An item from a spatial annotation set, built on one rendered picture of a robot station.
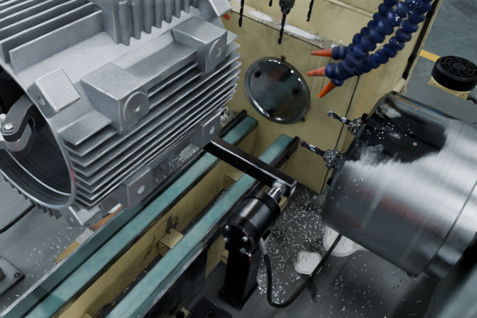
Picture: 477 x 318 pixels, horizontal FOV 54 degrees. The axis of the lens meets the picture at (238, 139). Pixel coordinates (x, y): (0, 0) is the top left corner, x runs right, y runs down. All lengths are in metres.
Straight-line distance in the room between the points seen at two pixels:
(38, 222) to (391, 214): 0.66
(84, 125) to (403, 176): 0.46
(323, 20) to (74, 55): 0.68
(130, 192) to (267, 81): 0.59
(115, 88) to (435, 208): 0.47
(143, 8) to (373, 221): 0.46
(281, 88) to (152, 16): 0.56
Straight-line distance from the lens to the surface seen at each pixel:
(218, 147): 0.79
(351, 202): 0.70
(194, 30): 0.41
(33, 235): 1.00
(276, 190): 0.75
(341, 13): 0.96
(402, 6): 0.60
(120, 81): 0.35
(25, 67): 0.35
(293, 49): 0.89
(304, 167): 1.03
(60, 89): 0.33
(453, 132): 0.73
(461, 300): 0.75
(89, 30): 0.38
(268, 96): 0.96
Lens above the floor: 1.58
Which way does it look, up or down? 43 degrees down
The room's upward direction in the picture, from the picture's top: 7 degrees clockwise
